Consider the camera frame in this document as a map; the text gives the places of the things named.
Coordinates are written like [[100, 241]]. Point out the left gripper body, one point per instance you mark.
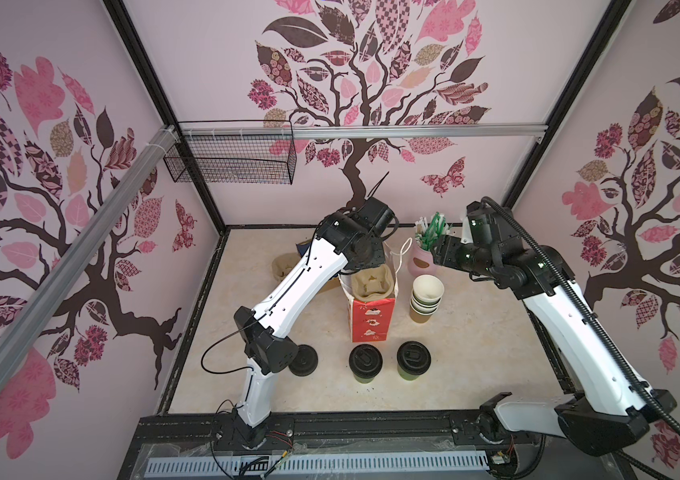
[[370, 256]]

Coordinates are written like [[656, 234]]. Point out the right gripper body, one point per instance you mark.
[[460, 256]]

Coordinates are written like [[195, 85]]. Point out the single cardboard cup carrier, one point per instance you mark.
[[373, 284]]

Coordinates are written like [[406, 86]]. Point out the white red paper bag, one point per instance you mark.
[[370, 322]]

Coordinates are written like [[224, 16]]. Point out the black cup lid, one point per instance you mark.
[[413, 355], [365, 359]]

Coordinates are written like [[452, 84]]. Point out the green paper cup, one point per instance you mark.
[[410, 375], [363, 378]]

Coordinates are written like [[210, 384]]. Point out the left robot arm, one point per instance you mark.
[[264, 329]]

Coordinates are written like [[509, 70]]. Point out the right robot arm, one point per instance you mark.
[[605, 405]]

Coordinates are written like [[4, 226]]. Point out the navy napkin stack box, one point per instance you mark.
[[306, 248]]

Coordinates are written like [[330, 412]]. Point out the pink straw holder cup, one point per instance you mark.
[[420, 261]]

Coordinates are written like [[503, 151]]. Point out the stack of paper cups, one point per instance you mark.
[[426, 296]]

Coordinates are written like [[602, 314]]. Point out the stack of black lids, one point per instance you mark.
[[305, 361]]

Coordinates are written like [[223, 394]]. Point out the aluminium rail back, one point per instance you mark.
[[363, 132]]

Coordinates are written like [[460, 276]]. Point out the aluminium rail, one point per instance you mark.
[[363, 132], [21, 335]]

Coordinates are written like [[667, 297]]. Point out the black wire basket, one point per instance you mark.
[[234, 151]]

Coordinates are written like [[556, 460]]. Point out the white cable duct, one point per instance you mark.
[[312, 465]]

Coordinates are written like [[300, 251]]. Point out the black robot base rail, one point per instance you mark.
[[516, 456]]

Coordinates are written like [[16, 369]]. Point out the aluminium rail left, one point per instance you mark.
[[21, 335]]

